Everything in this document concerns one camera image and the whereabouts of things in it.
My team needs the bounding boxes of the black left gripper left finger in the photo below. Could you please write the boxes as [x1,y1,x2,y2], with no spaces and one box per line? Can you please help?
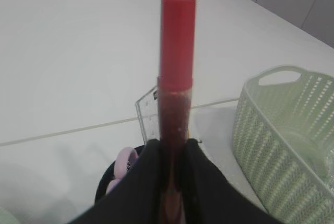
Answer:
[71,139,161,223]

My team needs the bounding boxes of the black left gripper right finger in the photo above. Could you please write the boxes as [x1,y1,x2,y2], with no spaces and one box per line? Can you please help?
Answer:
[180,138,280,224]

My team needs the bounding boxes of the small pink purple scissors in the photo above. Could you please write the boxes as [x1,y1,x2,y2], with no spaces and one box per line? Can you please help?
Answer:
[106,147,139,194]

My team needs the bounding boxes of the clear plastic ruler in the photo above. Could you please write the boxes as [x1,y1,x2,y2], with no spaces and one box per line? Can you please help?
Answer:
[135,86,160,144]

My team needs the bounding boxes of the red marker pen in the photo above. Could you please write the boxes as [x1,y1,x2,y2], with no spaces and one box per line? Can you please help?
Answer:
[157,0,196,223]

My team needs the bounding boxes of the black mesh pen holder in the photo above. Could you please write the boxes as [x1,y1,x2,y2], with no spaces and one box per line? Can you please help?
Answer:
[94,145,144,203]

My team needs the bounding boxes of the green woven plastic basket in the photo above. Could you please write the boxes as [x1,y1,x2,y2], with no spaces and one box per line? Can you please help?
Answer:
[233,66,333,223]

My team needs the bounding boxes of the green wavy plastic plate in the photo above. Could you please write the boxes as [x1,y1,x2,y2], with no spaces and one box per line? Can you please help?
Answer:
[0,208,19,224]

